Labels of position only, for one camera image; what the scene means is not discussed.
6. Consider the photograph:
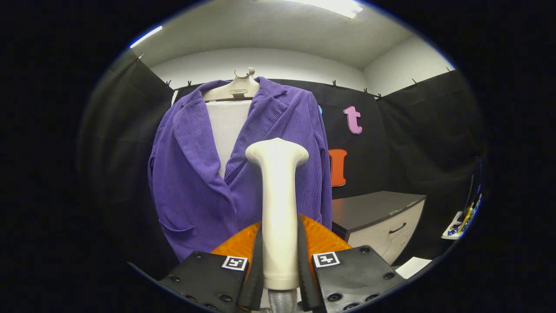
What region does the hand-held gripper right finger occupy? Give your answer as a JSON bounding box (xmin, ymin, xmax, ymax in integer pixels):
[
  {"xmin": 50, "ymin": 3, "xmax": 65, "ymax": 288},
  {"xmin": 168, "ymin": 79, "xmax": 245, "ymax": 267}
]
[{"xmin": 297, "ymin": 214, "xmax": 407, "ymax": 313}]

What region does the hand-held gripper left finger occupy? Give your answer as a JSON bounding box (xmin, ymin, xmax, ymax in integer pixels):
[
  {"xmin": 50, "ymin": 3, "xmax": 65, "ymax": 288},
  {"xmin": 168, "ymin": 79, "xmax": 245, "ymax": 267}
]
[{"xmin": 159, "ymin": 222, "xmax": 265, "ymax": 313}]

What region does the grey steamer hose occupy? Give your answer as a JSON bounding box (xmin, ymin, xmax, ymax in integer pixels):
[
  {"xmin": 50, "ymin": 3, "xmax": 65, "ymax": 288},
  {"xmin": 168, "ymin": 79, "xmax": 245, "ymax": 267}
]
[{"xmin": 267, "ymin": 288, "xmax": 298, "ymax": 313}]

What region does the white garment steamer head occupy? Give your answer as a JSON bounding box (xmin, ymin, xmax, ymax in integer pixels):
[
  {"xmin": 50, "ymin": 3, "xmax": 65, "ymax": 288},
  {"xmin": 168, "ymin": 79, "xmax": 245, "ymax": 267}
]
[{"xmin": 245, "ymin": 138, "xmax": 310, "ymax": 290}]

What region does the purple corduroy jacket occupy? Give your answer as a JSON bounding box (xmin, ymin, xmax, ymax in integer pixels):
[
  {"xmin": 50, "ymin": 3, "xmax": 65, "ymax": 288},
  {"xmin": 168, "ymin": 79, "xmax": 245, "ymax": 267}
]
[{"xmin": 147, "ymin": 77, "xmax": 333, "ymax": 263}]

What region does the beige clothes hanger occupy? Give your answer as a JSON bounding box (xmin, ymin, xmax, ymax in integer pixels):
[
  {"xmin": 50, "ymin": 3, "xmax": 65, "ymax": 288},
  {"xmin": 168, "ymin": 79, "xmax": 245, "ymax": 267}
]
[{"xmin": 202, "ymin": 67, "xmax": 260, "ymax": 102}]

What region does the white cabinet with grey top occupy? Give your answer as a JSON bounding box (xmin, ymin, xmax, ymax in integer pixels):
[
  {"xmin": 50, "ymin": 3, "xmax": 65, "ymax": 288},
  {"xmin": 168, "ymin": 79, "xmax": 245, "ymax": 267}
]
[{"xmin": 331, "ymin": 190, "xmax": 427, "ymax": 266}]

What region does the white paper sheet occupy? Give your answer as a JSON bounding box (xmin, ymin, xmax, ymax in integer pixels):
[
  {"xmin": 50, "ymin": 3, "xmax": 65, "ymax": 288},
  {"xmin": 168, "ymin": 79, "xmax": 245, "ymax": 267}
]
[{"xmin": 394, "ymin": 256, "xmax": 433, "ymax": 280}]

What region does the yellow tool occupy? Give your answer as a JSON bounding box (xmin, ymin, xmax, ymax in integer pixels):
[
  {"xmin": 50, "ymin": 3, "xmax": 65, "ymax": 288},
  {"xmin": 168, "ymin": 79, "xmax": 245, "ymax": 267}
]
[{"xmin": 461, "ymin": 204, "xmax": 475, "ymax": 233}]

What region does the narrow ceiling light strip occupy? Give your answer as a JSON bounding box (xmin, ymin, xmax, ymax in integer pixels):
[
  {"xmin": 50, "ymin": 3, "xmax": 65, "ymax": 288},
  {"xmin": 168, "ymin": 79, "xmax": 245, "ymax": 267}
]
[{"xmin": 129, "ymin": 25, "xmax": 163, "ymax": 49}]

